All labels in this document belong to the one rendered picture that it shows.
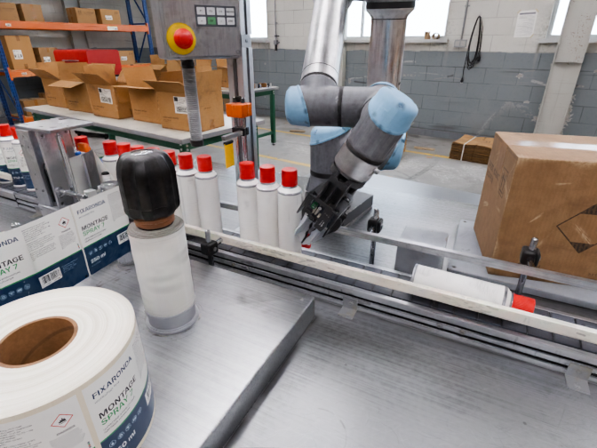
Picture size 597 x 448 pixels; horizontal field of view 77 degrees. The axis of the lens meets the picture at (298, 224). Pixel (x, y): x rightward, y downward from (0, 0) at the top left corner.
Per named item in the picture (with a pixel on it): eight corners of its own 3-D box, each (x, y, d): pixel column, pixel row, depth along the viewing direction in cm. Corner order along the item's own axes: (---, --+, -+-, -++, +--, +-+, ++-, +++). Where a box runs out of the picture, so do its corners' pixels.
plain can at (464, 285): (411, 271, 70) (537, 304, 61) (417, 259, 74) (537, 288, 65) (408, 294, 72) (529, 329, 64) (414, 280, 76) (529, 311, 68)
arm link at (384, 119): (420, 100, 64) (424, 117, 57) (383, 152, 70) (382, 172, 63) (380, 76, 63) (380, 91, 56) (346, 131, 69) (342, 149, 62)
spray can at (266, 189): (255, 253, 86) (250, 167, 77) (265, 243, 91) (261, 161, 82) (275, 258, 85) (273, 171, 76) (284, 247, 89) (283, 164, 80)
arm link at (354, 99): (346, 78, 74) (340, 94, 66) (403, 78, 72) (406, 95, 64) (345, 117, 79) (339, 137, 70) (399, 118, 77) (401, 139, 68)
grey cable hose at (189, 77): (187, 146, 97) (176, 58, 88) (196, 143, 100) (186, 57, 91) (198, 148, 96) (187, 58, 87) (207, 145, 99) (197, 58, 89)
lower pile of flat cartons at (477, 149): (448, 158, 471) (450, 141, 461) (460, 149, 509) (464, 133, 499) (504, 168, 435) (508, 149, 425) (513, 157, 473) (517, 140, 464)
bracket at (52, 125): (14, 128, 88) (12, 124, 88) (59, 120, 97) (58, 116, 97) (50, 133, 83) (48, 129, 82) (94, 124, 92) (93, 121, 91)
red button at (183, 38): (171, 28, 76) (173, 28, 73) (189, 28, 77) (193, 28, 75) (173, 49, 78) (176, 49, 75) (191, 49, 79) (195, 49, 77)
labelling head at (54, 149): (43, 225, 99) (11, 126, 88) (88, 207, 110) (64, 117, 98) (78, 236, 93) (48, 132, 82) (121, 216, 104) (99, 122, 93)
